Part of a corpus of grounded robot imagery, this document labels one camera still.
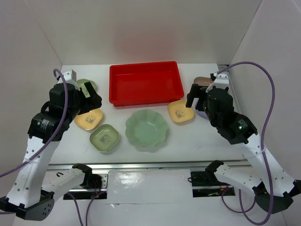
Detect aluminium rail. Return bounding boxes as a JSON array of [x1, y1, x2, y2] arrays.
[[47, 160, 251, 171]]

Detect yellow panda plate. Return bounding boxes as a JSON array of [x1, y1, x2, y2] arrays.
[[167, 100, 194, 123], [74, 109, 103, 130]]

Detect green panda plate front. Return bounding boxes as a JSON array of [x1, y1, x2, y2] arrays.
[[89, 124, 120, 153]]

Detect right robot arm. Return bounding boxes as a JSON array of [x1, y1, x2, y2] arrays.
[[186, 84, 301, 214]]

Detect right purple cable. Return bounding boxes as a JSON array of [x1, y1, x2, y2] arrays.
[[217, 61, 275, 224]]

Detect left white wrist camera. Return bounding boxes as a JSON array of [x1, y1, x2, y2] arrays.
[[53, 69, 77, 84]]

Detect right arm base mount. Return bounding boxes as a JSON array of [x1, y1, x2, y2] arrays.
[[187, 171, 235, 198]]

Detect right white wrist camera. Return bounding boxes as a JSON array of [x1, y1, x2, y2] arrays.
[[206, 73, 230, 93]]

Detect green panda plate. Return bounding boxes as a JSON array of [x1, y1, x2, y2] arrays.
[[89, 124, 120, 153], [77, 79, 97, 90]]

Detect large green scalloped bowl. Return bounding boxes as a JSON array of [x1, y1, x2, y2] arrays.
[[125, 109, 168, 147]]

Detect red plastic bin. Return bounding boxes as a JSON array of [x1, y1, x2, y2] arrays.
[[109, 61, 184, 107]]

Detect pink-brown panda plate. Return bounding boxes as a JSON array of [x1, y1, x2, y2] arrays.
[[193, 77, 214, 87]]

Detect purple panda plate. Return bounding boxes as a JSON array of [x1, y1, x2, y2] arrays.
[[195, 109, 208, 119]]

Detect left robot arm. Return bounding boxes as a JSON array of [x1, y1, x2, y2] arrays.
[[0, 82, 102, 221]]

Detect green panda plate back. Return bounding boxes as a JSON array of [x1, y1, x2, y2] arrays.
[[77, 79, 97, 90]]

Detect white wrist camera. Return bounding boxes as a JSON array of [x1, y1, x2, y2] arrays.
[[53, 69, 77, 84], [206, 73, 230, 93]]

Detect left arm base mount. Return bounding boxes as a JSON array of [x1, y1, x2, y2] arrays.
[[69, 170, 109, 200]]

